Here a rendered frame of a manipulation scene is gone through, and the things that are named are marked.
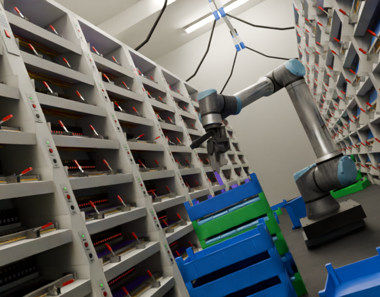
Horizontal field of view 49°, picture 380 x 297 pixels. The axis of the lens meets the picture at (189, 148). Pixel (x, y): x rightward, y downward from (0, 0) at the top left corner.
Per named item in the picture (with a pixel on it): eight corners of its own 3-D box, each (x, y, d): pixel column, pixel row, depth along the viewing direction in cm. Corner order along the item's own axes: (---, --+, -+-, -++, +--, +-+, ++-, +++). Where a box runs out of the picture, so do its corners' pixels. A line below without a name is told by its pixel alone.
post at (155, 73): (237, 247, 353) (158, 65, 377) (235, 249, 344) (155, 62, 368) (215, 254, 358) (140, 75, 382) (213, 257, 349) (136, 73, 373)
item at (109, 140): (119, 148, 222) (117, 123, 223) (52, 145, 164) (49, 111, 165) (86, 152, 228) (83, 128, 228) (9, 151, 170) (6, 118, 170)
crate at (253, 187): (263, 190, 177) (255, 172, 178) (262, 191, 157) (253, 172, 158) (199, 217, 181) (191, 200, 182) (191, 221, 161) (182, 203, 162)
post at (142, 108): (219, 267, 286) (125, 45, 310) (216, 271, 277) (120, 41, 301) (194, 277, 291) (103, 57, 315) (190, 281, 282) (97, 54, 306)
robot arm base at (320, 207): (338, 204, 241) (330, 188, 242) (342, 208, 222) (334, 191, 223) (307, 216, 244) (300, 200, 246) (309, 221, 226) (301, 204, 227)
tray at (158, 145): (164, 151, 289) (162, 137, 290) (127, 149, 231) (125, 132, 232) (137, 154, 295) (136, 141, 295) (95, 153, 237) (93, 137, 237)
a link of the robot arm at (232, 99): (226, 102, 202) (206, 100, 195) (241, 92, 193) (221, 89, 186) (230, 120, 199) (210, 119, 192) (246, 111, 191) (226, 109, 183)
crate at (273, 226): (278, 225, 175) (270, 207, 176) (280, 231, 155) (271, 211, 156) (213, 251, 179) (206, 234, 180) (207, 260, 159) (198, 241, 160)
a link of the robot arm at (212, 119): (204, 114, 178) (197, 121, 187) (206, 124, 177) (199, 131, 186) (224, 113, 181) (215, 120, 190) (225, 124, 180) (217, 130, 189)
